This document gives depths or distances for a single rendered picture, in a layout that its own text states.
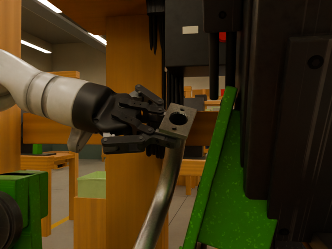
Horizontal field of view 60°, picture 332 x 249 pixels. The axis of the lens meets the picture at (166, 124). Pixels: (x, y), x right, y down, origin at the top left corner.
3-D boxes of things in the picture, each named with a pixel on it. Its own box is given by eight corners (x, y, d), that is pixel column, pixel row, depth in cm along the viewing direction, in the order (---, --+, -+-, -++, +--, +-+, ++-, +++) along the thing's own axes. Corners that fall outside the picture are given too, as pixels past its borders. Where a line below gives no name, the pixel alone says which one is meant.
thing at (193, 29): (254, 63, 53) (254, -18, 53) (164, 66, 56) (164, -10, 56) (247, 75, 65) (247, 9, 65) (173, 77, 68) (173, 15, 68)
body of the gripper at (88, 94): (61, 104, 39) (124, 122, 37) (91, 69, 45) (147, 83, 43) (71, 140, 45) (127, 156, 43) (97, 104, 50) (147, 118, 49)
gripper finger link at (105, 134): (100, 131, 43) (115, 128, 43) (103, 155, 40) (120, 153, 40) (98, 120, 41) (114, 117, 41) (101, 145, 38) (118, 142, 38)
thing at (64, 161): (56, 169, 845) (56, 154, 846) (30, 168, 859) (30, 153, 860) (75, 164, 963) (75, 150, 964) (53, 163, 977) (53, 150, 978)
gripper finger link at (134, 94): (116, 94, 45) (124, 102, 44) (140, 83, 47) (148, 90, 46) (117, 105, 47) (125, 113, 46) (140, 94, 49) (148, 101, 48)
